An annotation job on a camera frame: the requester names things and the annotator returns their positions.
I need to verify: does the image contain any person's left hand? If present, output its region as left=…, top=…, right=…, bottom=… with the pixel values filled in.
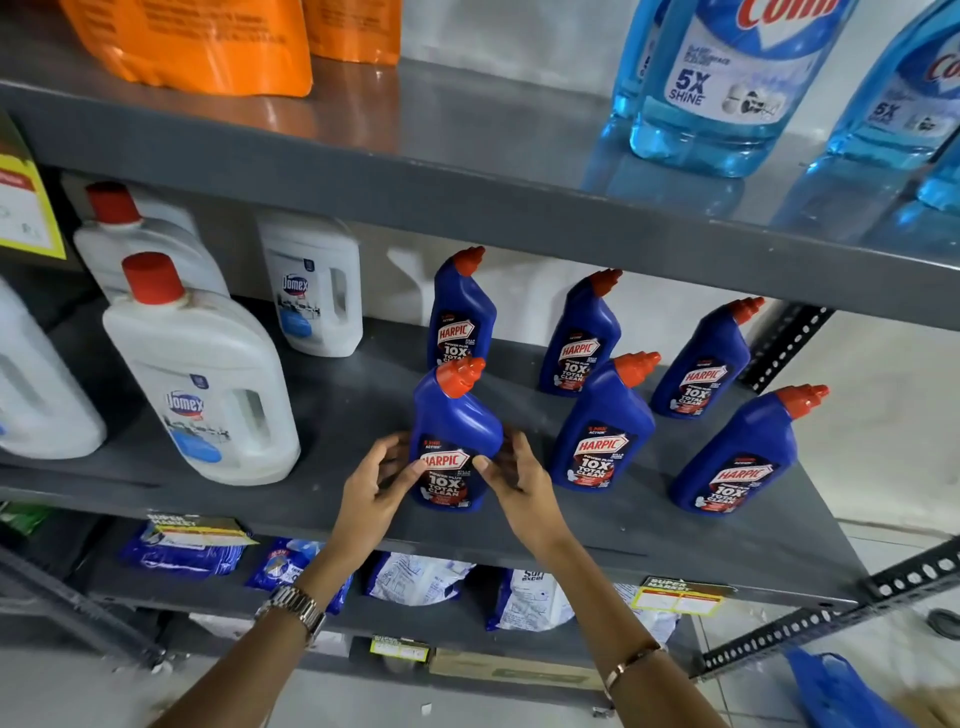
left=324, top=431, right=430, bottom=562

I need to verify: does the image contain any person's right hand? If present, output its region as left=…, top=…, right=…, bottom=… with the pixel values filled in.
left=472, top=428, right=577, bottom=564

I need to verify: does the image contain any Harpic bottle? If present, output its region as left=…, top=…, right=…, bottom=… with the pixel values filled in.
left=548, top=350, right=663, bottom=494
left=407, top=356, right=505, bottom=514

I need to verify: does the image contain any grey metal shelf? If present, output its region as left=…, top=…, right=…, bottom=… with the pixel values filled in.
left=0, top=0, right=960, bottom=714

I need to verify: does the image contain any person's right forearm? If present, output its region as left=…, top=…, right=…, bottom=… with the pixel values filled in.
left=536, top=536, right=729, bottom=728

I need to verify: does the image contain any person's left forearm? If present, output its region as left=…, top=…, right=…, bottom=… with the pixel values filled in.
left=149, top=551, right=376, bottom=728

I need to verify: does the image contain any light blue glass cleaner bottle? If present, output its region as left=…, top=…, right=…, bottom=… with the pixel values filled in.
left=916, top=131, right=960, bottom=217
left=628, top=0, right=862, bottom=180
left=609, top=0, right=671, bottom=123
left=824, top=0, right=960, bottom=172

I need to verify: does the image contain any white and blue packet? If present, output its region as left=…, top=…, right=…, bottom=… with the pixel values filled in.
left=484, top=567, right=577, bottom=634
left=613, top=583, right=682, bottom=648
left=365, top=551, right=477, bottom=609

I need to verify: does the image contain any blue plastic packet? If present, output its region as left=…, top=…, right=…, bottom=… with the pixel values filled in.
left=118, top=521, right=250, bottom=580
left=245, top=537, right=354, bottom=618

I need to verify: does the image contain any silver wristwatch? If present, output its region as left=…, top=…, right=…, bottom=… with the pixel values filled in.
left=254, top=584, right=328, bottom=639

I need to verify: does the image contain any small yellow price tag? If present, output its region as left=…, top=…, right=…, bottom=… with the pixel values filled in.
left=369, top=635, right=431, bottom=664

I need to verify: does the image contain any yellow and white price tag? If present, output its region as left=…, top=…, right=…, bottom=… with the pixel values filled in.
left=631, top=575, right=738, bottom=619
left=0, top=112, right=68, bottom=261
left=144, top=512, right=260, bottom=550

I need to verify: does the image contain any brown cardboard strip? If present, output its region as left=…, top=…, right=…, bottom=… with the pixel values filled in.
left=428, top=648, right=605, bottom=691

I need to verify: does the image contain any white plastic jug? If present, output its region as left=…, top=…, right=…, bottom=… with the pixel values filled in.
left=0, top=275, right=109, bottom=461
left=256, top=211, right=365, bottom=359
left=71, top=181, right=231, bottom=303
left=101, top=251, right=303, bottom=488

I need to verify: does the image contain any green packet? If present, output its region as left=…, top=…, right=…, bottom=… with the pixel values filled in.
left=0, top=502, right=52, bottom=538

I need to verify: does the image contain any blue plastic bag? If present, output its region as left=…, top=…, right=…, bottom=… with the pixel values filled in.
left=785, top=648, right=916, bottom=728

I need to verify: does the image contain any brown woven sack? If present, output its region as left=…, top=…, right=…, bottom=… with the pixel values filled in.
left=892, top=689, right=960, bottom=728

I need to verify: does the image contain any orange refill pouch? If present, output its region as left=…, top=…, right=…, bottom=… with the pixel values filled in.
left=302, top=0, right=405, bottom=67
left=58, top=0, right=315, bottom=100

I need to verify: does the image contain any thin copper bracelet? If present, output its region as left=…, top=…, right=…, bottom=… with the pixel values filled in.
left=603, top=643, right=667, bottom=691

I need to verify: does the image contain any black perforated angle post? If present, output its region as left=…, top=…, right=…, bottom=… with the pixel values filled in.
left=738, top=302, right=835, bottom=395
left=689, top=536, right=960, bottom=680

